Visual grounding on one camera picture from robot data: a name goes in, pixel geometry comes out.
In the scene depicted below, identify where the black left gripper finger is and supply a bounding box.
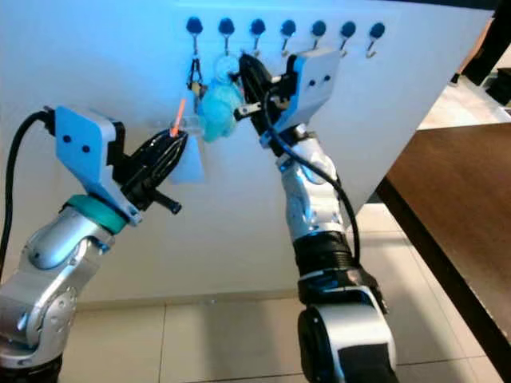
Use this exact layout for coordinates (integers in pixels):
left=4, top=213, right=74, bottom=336
left=130, top=128, right=186, bottom=166
left=137, top=135, right=191, bottom=193

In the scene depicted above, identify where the dark knob metal hook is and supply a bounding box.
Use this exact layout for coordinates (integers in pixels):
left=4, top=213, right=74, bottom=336
left=339, top=22, right=358, bottom=58
left=279, top=18, right=298, bottom=57
left=186, top=18, right=204, bottom=58
left=366, top=22, right=386, bottom=60
left=218, top=18, right=236, bottom=57
left=249, top=18, right=267, bottom=57
left=310, top=20, right=328, bottom=52

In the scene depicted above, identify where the dark key bunch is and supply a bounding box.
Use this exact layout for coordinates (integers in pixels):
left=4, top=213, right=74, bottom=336
left=186, top=54, right=204, bottom=91

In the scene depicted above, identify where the brown wooden table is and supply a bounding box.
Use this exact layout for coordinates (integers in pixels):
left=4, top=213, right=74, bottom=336
left=375, top=124, right=511, bottom=381

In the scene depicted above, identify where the dark cabinet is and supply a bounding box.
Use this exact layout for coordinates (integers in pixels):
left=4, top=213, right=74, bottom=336
left=479, top=68, right=511, bottom=105

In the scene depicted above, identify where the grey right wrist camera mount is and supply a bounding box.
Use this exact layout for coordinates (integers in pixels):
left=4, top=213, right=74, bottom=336
left=287, top=48, right=343, bottom=132

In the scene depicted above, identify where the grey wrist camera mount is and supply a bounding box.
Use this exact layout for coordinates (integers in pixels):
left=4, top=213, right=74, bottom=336
left=53, top=106, right=141, bottom=228
left=287, top=48, right=343, bottom=132

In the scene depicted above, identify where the blue plush keychain with ring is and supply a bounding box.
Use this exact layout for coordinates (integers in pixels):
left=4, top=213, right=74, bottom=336
left=200, top=54, right=242, bottom=143

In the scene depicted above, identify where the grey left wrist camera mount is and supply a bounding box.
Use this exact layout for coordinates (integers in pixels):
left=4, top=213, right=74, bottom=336
left=53, top=106, right=141, bottom=228

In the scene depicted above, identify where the black post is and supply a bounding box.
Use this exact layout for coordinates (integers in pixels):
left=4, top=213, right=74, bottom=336
left=453, top=6, right=511, bottom=86

